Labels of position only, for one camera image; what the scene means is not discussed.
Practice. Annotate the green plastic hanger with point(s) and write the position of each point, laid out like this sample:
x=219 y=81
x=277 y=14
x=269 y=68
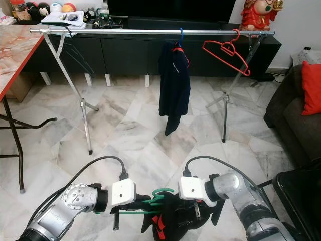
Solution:
x=153 y=201

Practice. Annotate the black shirt with red stripe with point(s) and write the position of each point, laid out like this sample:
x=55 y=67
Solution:
x=180 y=223

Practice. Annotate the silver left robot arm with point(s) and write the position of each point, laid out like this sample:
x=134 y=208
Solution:
x=75 y=203

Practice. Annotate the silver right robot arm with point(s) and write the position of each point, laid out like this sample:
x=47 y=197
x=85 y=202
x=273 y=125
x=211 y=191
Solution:
x=246 y=198

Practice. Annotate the red plastic hanger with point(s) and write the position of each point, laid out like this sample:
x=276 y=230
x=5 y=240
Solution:
x=226 y=48

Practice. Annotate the blue plastic hanger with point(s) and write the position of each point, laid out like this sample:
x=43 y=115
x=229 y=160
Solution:
x=182 y=34

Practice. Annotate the black folding chair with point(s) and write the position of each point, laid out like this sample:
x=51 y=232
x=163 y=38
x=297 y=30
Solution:
x=298 y=201

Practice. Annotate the navy blue shirt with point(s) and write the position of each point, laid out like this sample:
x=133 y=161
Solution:
x=173 y=85

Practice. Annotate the dark grey sofa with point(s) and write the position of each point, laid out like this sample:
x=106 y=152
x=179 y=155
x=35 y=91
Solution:
x=291 y=125

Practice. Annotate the black TV console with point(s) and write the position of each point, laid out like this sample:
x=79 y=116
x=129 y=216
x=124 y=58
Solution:
x=125 y=55

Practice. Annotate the brown cardboard box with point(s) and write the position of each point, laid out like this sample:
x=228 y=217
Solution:
x=27 y=86

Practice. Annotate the red cushion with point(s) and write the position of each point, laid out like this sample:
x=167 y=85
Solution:
x=312 y=88

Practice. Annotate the silver metal clothes rack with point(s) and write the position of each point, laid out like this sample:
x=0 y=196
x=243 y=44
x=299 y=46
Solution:
x=130 y=32

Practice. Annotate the side table with lace cloth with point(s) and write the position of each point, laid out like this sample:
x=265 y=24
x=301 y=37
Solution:
x=308 y=56

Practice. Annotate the white green mug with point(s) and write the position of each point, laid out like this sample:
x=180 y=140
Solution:
x=101 y=14

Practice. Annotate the black television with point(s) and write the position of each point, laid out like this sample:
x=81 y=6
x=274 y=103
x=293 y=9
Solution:
x=170 y=9

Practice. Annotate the marble pattern folding table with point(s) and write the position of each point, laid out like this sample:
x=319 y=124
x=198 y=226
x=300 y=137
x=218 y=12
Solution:
x=17 y=50

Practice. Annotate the stack of white papers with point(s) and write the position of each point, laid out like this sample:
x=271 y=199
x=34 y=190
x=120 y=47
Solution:
x=60 y=19

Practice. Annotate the red fortune god statue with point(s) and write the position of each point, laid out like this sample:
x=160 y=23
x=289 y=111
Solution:
x=258 y=15

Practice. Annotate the orange round plush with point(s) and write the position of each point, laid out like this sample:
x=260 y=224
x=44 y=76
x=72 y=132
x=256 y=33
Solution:
x=68 y=7

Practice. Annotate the white blue round plush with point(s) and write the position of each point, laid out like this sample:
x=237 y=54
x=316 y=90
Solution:
x=54 y=7

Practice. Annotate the pink tissue pack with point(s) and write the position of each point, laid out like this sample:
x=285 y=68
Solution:
x=6 y=20

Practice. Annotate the black mickey round plush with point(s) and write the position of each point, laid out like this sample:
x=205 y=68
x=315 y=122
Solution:
x=41 y=8

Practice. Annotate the red black round plush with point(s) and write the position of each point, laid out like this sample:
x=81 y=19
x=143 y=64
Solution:
x=30 y=7

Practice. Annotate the jar with red lid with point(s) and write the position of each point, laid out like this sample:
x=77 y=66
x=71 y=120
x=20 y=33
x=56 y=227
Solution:
x=18 y=10

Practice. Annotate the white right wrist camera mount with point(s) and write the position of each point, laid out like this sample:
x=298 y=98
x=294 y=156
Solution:
x=194 y=190

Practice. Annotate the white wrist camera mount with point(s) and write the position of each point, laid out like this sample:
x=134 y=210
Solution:
x=123 y=191
x=194 y=190

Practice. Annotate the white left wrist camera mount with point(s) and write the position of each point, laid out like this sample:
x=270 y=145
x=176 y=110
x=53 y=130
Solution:
x=123 y=191

